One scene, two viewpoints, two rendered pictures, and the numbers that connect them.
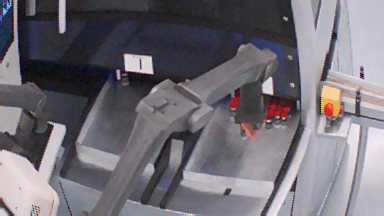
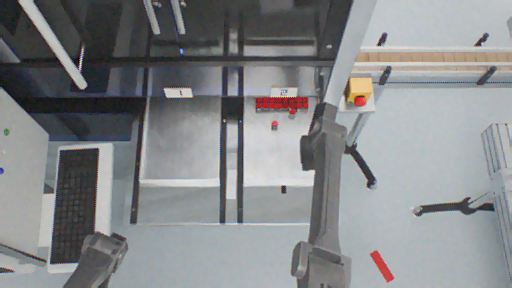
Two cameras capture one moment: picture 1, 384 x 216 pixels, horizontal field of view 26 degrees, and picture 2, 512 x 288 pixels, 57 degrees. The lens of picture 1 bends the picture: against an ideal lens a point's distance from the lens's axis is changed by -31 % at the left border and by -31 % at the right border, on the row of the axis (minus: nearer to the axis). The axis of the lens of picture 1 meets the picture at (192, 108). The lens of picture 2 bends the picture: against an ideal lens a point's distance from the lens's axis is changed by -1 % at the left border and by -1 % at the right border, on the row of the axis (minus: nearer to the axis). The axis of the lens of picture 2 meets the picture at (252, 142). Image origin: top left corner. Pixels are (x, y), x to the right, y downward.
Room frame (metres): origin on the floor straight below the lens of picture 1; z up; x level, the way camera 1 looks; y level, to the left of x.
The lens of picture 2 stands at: (1.66, 0.19, 2.39)
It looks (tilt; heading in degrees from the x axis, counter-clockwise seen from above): 68 degrees down; 337
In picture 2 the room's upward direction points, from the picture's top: straight up
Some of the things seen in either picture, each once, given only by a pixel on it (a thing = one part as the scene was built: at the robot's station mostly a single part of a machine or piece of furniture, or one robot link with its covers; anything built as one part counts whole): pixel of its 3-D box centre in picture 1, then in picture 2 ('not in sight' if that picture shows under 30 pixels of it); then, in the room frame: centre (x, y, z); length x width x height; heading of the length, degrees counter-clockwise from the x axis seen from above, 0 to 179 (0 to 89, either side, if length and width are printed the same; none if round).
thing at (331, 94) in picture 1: (331, 99); (358, 88); (2.22, -0.42, 1.00); 0.08 x 0.07 x 0.07; 158
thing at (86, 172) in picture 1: (181, 155); (232, 155); (2.21, 0.04, 0.87); 0.70 x 0.48 x 0.02; 68
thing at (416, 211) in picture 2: not in sight; (464, 208); (1.79, -1.01, 0.07); 0.50 x 0.08 x 0.14; 68
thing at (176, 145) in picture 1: (169, 165); (231, 175); (2.13, 0.07, 0.91); 0.14 x 0.03 x 0.06; 157
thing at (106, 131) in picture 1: (130, 118); (182, 133); (2.34, 0.17, 0.90); 0.34 x 0.26 x 0.04; 158
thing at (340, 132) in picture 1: (336, 122); (354, 94); (2.26, -0.45, 0.87); 0.14 x 0.13 x 0.02; 158
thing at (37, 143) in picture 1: (27, 157); (74, 203); (2.27, 0.59, 0.82); 0.40 x 0.14 x 0.02; 161
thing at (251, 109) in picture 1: (252, 101); (314, 149); (2.02, -0.14, 1.19); 0.10 x 0.07 x 0.07; 158
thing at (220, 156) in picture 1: (250, 140); (282, 132); (2.21, -0.15, 0.90); 0.34 x 0.26 x 0.04; 158
